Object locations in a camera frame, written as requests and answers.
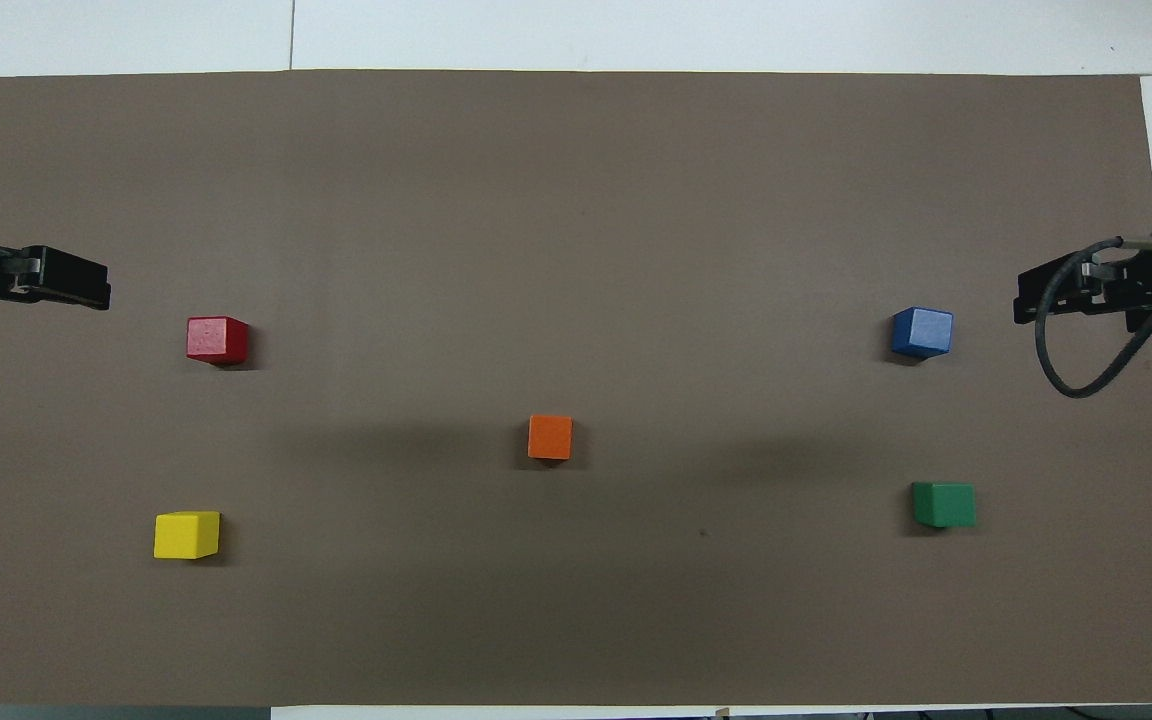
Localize red wooden block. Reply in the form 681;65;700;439
186;316;250;366

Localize blue wooden block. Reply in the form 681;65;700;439
890;307;954;360

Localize green wooden block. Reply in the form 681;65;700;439
912;481;977;529

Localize yellow wooden block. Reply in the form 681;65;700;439
153;511;222;561

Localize orange wooden block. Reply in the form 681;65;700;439
527;414;574;462

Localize brown table mat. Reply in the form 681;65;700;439
0;68;1152;709

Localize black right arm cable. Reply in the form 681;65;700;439
1034;236;1152;421

